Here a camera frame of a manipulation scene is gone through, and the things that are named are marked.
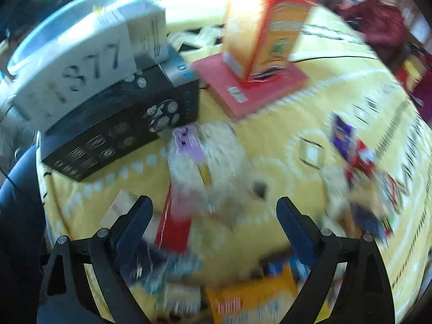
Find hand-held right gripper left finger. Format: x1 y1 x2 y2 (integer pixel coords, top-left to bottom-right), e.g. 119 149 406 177
36 195 154 324

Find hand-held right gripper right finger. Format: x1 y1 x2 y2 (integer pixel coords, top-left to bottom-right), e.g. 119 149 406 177
276 196 395 324

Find plain red snack packet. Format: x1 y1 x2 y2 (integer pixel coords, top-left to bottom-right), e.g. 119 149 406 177
154 182 194 254

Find yellow patterned bed sheet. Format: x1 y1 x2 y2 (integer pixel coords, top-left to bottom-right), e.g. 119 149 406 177
35 0 432 324

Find black box round pictures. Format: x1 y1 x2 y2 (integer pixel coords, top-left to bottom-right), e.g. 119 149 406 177
40 45 200 182

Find white snack packet purple label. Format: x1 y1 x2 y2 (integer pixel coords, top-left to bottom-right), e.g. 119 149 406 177
167 121 252 225

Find dark blue cloth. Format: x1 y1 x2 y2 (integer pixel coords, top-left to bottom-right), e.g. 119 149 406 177
0 143 48 264

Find red flat box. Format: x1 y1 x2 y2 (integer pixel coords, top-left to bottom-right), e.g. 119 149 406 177
192 53 309 119

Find white numbered card 377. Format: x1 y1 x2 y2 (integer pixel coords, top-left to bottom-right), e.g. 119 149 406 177
13 2 168 131

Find orange carton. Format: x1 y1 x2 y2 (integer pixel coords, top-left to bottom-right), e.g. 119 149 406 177
223 0 316 82

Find clear plastic basin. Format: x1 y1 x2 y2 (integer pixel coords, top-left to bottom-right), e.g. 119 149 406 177
7 0 169 76

